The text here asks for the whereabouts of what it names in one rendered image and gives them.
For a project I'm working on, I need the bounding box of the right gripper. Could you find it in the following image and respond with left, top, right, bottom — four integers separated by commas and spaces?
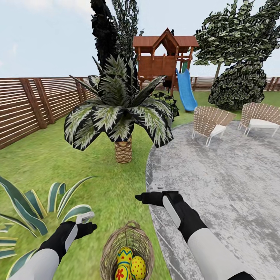
135, 192, 160, 206

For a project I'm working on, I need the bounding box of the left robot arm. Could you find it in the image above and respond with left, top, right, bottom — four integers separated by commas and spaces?
8, 212, 97, 280

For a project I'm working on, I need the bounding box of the wicker basket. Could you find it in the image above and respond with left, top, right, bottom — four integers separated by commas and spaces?
99, 220, 154, 280

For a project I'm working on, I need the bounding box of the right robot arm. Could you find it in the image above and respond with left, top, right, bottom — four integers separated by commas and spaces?
135, 183, 257, 280

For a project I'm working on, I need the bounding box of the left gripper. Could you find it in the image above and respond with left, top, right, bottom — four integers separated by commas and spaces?
77, 222, 97, 239

